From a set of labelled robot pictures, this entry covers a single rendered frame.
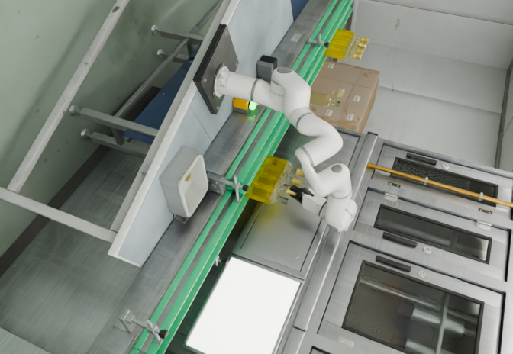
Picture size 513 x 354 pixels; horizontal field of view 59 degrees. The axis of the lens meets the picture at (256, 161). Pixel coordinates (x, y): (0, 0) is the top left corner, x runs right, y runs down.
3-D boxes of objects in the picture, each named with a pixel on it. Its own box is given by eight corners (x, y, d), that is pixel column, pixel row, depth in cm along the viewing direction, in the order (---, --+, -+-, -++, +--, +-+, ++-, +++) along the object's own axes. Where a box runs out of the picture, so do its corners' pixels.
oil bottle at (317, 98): (293, 100, 262) (337, 111, 254) (293, 93, 257) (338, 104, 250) (297, 93, 265) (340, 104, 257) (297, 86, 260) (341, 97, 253)
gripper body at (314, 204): (330, 211, 200) (308, 198, 205) (331, 197, 192) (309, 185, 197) (320, 223, 196) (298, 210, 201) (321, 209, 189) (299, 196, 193)
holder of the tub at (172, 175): (172, 219, 187) (188, 225, 185) (158, 177, 167) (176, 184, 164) (191, 188, 198) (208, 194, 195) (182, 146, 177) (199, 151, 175)
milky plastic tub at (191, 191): (170, 213, 183) (188, 220, 181) (159, 178, 166) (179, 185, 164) (191, 181, 193) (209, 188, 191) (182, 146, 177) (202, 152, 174)
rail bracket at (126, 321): (114, 327, 160) (169, 353, 154) (99, 308, 148) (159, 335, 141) (121, 315, 163) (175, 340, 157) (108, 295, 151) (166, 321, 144)
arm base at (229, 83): (208, 88, 177) (244, 97, 173) (218, 58, 178) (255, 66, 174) (219, 100, 192) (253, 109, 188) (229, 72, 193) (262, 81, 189)
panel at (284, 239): (182, 349, 174) (263, 387, 164) (180, 345, 171) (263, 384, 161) (272, 178, 227) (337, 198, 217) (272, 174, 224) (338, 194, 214)
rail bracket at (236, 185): (221, 198, 196) (248, 207, 192) (217, 173, 183) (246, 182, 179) (224, 193, 198) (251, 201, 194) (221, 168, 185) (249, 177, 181)
